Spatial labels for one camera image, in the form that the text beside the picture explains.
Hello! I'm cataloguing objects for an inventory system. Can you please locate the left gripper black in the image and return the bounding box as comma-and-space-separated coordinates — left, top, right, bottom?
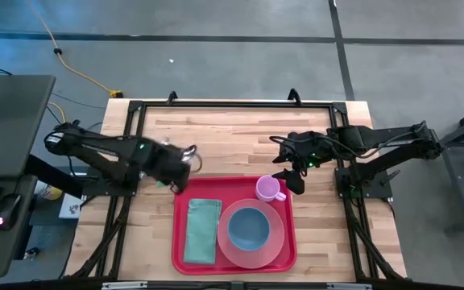
142, 138, 193, 195

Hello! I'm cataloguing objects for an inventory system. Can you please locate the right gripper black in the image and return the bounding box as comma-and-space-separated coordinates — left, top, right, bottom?
271, 130, 338, 196

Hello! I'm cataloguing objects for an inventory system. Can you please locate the pink plastic mug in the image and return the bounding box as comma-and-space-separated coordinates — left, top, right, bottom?
255, 174, 288, 203

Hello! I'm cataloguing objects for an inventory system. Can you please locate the red plastic tray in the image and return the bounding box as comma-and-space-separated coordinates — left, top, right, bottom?
171, 176, 299, 276

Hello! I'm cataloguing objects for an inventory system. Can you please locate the blue bowl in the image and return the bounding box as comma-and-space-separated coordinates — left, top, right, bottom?
226, 206, 271, 252

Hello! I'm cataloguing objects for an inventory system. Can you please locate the teal cloth napkin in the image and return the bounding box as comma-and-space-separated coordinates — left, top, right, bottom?
182, 197, 223, 266

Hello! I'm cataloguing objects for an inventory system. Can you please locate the pink round plate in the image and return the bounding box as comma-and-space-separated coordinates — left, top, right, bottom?
217, 198, 286, 270

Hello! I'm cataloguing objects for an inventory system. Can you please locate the white printed box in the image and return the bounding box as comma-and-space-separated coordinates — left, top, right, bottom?
58, 193, 84, 220

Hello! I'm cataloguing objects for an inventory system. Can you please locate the black desk support bar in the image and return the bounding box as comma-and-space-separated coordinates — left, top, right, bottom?
24, 154, 85, 197

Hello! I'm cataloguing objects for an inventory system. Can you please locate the grey desk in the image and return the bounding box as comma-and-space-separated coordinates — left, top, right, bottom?
0, 74, 56, 279

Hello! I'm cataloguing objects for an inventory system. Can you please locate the black computer mouse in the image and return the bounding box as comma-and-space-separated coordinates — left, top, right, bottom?
0, 193, 23, 232

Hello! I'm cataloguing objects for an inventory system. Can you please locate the black aluminium table frame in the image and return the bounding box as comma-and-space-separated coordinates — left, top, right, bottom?
64, 89, 408, 283

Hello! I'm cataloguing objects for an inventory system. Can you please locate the yellow extension cable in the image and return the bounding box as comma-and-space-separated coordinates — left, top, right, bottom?
48, 101, 68, 124
24, 0, 124, 99

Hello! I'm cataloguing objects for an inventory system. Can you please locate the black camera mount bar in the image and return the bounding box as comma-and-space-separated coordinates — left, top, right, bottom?
0, 276, 464, 290

